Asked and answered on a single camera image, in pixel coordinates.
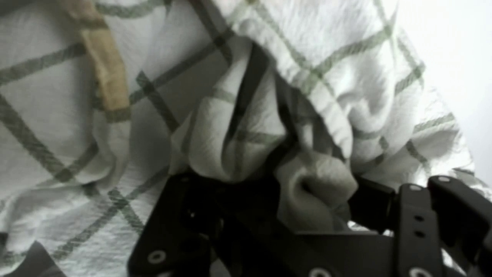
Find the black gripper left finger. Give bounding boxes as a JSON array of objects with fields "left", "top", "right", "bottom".
[{"left": 127, "top": 171, "right": 282, "bottom": 277}]

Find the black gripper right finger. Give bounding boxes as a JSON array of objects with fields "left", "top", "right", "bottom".
[{"left": 353, "top": 174, "right": 492, "bottom": 277}]

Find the white green-checked towel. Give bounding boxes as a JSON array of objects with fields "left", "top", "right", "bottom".
[{"left": 0, "top": 0, "right": 492, "bottom": 277}]

